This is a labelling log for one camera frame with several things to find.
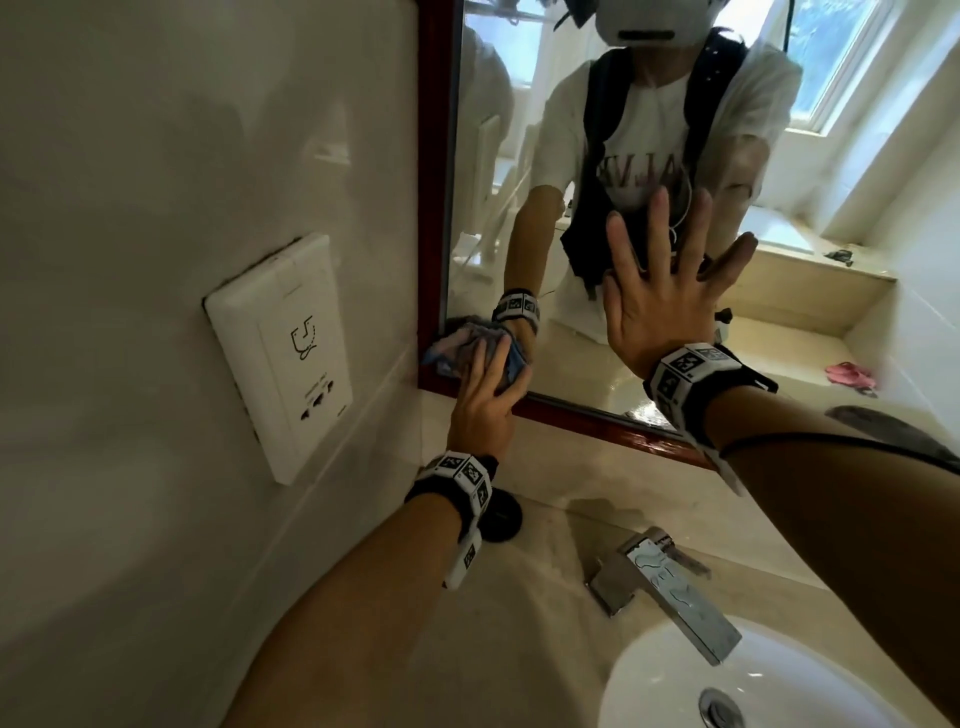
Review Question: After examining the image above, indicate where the person's right hand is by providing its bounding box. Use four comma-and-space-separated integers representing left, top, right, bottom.
602, 186, 759, 381

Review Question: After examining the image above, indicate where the person's left hand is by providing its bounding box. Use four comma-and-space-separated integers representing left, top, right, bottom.
447, 335, 535, 462

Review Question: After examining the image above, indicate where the blue cleaning cloth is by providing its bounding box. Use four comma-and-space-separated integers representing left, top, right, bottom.
421, 318, 531, 391

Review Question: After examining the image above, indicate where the person's right forearm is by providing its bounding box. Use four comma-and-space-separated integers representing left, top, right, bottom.
703, 386, 960, 726

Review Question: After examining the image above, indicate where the person's left forearm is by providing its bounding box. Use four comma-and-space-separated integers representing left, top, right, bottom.
221, 491, 468, 728

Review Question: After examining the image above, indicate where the marker wristband with white tag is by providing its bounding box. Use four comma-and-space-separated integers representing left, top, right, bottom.
405, 450, 500, 591

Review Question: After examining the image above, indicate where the black round cap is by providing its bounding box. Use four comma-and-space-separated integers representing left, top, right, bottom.
477, 487, 524, 543

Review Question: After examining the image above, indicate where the chrome sink faucet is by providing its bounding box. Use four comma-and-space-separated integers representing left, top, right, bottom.
585, 526, 744, 667

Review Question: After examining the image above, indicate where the white ceramic sink basin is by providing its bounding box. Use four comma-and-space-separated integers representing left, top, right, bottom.
597, 615, 912, 728

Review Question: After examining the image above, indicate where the chrome sink drain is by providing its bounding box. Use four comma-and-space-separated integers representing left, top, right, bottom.
697, 687, 748, 728

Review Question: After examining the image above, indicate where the marker wristband with black strap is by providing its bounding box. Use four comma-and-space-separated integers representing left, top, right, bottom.
642, 342, 780, 496

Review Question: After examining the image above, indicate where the thin black cable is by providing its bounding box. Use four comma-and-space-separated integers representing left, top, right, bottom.
718, 431, 960, 476

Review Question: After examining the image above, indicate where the red framed wall mirror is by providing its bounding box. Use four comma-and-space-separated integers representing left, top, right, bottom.
416, 0, 960, 481

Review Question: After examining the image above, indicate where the white wall socket plate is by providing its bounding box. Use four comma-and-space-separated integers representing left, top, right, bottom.
202, 232, 355, 486

